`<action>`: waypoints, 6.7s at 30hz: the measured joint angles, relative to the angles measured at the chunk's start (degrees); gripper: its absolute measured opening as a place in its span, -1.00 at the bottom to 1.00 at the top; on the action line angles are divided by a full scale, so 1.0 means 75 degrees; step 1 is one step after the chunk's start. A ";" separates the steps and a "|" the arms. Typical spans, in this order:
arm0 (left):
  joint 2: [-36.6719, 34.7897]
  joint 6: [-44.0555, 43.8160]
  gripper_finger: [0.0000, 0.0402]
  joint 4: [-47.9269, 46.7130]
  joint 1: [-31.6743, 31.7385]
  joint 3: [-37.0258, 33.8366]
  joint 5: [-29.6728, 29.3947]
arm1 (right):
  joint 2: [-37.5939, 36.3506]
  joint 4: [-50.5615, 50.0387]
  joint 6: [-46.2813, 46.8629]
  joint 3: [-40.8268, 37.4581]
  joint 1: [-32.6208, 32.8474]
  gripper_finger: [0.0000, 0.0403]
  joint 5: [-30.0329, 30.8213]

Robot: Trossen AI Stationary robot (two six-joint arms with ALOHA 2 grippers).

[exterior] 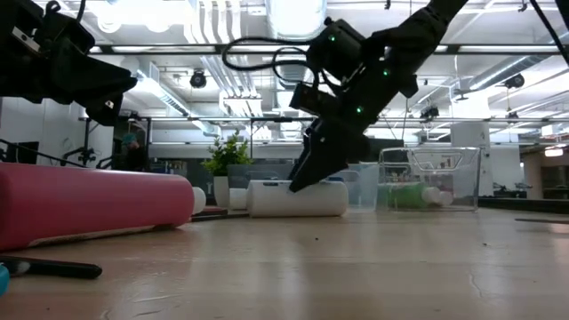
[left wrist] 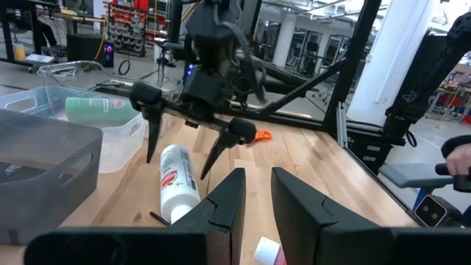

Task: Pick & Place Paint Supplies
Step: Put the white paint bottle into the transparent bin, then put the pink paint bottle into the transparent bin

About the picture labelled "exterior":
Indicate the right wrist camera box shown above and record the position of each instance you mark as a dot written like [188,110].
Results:
[313,100]

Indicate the person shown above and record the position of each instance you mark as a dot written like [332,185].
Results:
[132,155]

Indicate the green paint bottle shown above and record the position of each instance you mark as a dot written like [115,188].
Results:
[400,197]

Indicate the small potted green plant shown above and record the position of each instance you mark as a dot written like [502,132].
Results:
[226,155]

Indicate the tall clear plastic bin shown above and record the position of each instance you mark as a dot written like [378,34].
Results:
[462,160]

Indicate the black aluminium table frame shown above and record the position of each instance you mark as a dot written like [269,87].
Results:
[524,205]

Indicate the thick black paintbrush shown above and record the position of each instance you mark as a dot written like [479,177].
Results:
[66,269]

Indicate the glowing ceiling lamp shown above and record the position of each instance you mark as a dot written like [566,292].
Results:
[554,152]

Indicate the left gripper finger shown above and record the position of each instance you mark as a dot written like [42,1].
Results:
[98,80]
[106,111]

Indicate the black ceiling spotlight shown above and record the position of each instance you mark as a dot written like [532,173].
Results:
[429,113]
[515,81]
[198,80]

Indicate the black wall-side monitor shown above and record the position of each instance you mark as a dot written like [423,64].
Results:
[22,153]

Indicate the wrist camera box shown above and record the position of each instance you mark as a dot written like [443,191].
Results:
[313,100]
[66,35]

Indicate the black overhead frame beam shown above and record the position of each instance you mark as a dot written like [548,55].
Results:
[178,49]

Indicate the grey plastic bin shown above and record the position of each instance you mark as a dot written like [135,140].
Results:
[266,171]

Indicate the black background workstation frame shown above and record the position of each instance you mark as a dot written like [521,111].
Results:
[266,119]

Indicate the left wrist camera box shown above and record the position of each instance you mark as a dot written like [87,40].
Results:
[66,35]

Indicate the orange paint bottle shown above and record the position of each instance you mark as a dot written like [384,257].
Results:
[446,198]

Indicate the small clear plastic bin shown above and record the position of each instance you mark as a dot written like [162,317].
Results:
[362,186]

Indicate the silver ceiling air duct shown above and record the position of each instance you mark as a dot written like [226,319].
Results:
[293,18]

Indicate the black computer monitor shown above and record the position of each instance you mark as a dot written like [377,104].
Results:
[375,149]

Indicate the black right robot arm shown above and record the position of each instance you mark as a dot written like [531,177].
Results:
[413,31]

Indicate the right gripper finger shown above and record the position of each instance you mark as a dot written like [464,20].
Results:
[318,164]
[311,131]

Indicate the white paint bottle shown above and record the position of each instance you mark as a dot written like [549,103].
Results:
[275,200]

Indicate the background black robot arm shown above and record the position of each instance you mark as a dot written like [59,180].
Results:
[82,155]

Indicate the pink paint bottle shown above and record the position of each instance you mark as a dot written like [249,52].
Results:
[89,200]

